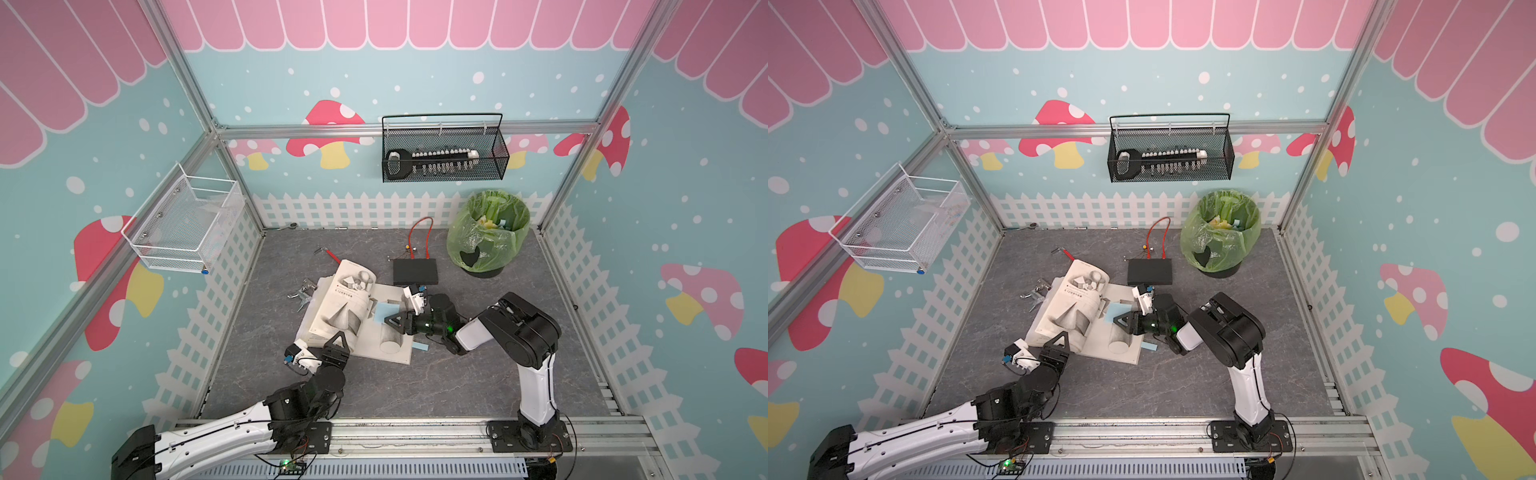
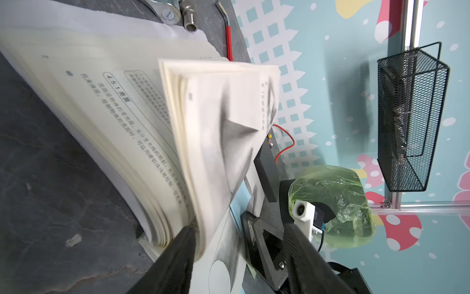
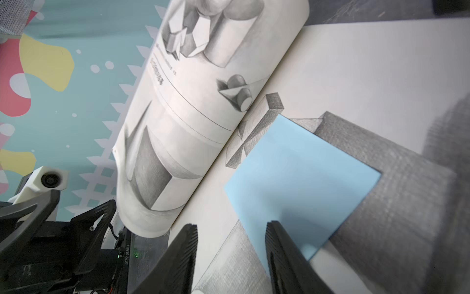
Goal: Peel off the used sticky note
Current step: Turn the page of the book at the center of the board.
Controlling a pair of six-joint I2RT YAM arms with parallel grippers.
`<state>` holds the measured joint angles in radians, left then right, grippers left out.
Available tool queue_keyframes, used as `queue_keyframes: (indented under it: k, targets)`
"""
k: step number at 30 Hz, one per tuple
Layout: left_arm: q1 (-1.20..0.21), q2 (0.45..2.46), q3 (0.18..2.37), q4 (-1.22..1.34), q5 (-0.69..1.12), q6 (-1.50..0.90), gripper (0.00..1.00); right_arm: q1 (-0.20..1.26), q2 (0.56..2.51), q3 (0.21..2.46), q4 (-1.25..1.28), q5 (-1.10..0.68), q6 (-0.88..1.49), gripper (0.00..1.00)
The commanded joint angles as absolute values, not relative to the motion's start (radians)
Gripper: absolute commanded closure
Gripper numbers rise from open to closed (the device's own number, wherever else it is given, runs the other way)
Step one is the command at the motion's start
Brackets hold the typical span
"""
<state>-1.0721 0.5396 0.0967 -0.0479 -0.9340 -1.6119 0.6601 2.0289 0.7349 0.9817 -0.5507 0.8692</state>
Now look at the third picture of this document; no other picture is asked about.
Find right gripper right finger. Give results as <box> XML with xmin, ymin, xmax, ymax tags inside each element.
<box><xmin>265</xmin><ymin>220</ymin><xmax>332</xmax><ymax>294</ymax></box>

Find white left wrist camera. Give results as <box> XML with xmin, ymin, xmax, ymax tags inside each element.
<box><xmin>8</xmin><ymin>166</ymin><xmax>69</xmax><ymax>204</ymax></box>

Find white wire wall basket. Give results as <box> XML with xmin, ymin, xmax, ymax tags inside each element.
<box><xmin>0</xmin><ymin>0</ymin><xmax>34</xmax><ymax>39</ymax></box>

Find sketch drawing book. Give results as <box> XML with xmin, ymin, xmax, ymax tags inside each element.
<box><xmin>113</xmin><ymin>1</ymin><xmax>470</xmax><ymax>294</ymax></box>

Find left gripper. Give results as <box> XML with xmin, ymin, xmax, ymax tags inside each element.
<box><xmin>1</xmin><ymin>190</ymin><xmax>127</xmax><ymax>294</ymax></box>

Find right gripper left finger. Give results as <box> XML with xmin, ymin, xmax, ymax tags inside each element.
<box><xmin>133</xmin><ymin>224</ymin><xmax>198</xmax><ymax>294</ymax></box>

